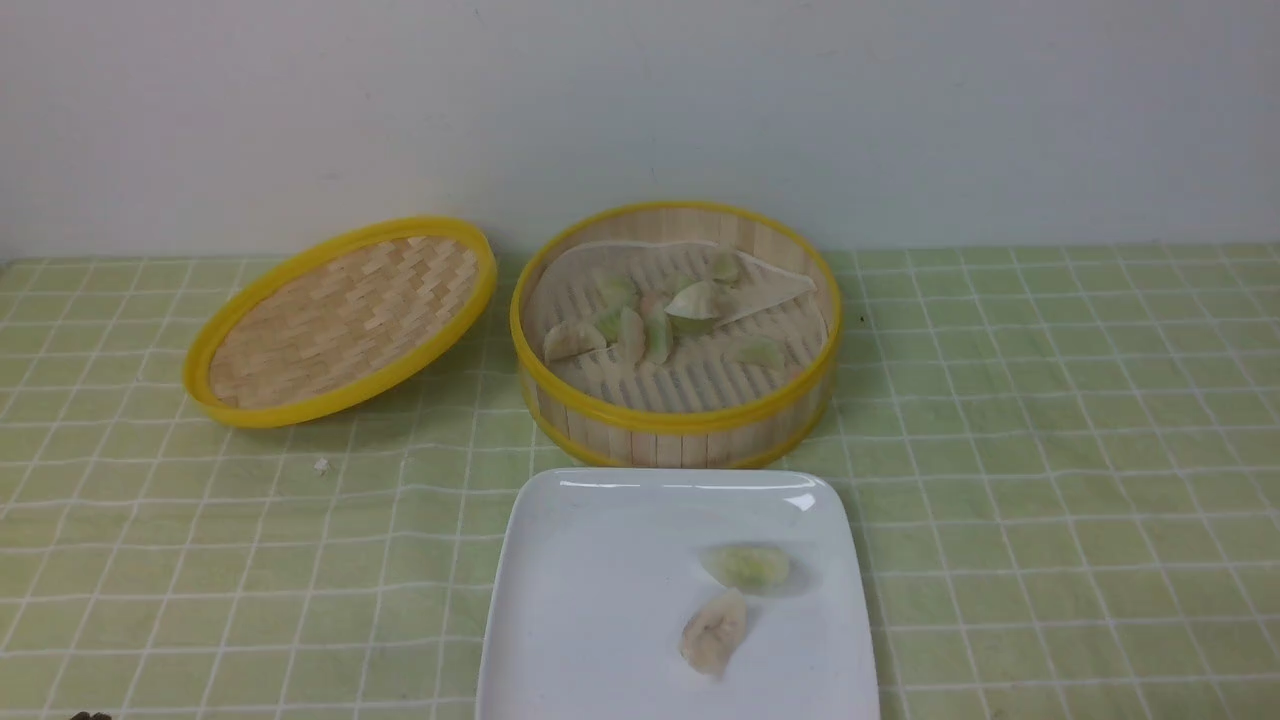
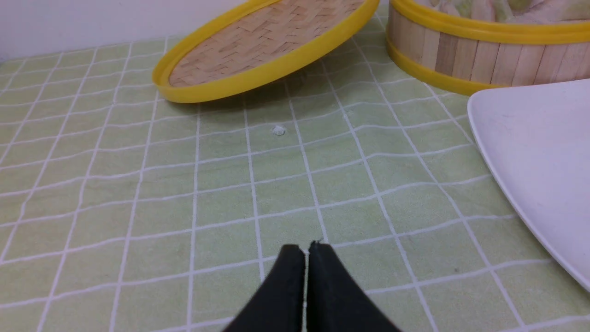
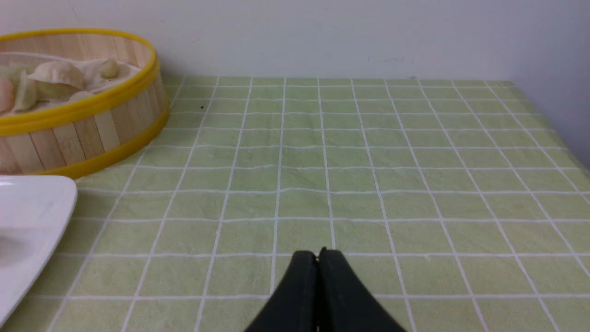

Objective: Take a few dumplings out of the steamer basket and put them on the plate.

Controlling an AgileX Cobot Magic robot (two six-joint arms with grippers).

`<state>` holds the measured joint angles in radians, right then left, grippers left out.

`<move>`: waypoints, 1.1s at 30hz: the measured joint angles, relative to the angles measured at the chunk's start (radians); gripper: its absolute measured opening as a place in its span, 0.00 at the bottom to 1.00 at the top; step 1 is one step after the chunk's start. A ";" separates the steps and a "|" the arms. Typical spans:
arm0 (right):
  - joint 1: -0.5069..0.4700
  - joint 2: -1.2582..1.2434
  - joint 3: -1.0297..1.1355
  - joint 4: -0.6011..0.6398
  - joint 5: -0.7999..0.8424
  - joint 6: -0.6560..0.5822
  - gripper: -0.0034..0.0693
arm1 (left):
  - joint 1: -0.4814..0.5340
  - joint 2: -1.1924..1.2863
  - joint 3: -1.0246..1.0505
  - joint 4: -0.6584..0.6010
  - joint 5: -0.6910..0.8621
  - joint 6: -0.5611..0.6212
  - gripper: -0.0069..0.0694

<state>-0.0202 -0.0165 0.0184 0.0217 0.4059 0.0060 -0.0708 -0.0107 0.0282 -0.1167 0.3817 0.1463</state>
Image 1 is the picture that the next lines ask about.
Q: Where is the bamboo steamer lid yellow rim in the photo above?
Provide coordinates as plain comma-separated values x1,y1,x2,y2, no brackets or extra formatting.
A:
183,217,498,429

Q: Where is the pale dumpling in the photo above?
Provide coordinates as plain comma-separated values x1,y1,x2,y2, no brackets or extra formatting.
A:
678,588,748,678
541,320,609,364

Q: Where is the green dumpling on plate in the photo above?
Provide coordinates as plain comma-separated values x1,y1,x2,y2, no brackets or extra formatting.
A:
699,544,792,594

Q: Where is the green dumpling centre steamer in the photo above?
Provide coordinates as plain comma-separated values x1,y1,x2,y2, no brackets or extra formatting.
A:
643,302,675,365

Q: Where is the green dumpling left back steamer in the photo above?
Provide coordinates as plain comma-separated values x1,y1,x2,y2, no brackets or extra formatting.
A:
594,273,640,322

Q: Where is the pale dumpling centre steamer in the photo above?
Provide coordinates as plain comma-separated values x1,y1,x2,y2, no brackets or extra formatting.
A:
616,305,646,368

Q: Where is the green dumpling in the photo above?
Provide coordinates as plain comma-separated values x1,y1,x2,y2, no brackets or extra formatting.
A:
724,336,788,372
699,544,792,594

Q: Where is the white square plate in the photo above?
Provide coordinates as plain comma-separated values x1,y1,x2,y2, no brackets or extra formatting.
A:
475,468,883,719

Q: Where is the bamboo steamer basket yellow rim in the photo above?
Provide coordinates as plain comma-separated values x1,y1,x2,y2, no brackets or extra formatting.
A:
509,202,844,469

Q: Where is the white steamer liner paper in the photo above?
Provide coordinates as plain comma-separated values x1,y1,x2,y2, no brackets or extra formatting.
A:
520,240,829,414

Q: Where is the pale dumpling on plate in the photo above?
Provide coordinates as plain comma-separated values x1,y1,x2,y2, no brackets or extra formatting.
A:
678,588,748,678

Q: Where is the green checked tablecloth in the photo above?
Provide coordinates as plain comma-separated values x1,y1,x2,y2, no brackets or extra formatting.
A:
1,246,1279,719

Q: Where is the white dumpling top steamer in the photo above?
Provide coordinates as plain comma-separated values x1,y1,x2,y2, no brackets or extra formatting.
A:
664,281,724,323

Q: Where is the green dumpling steamer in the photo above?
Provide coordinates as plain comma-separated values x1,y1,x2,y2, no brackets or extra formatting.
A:
643,302,675,365
707,249,741,287
594,273,640,322

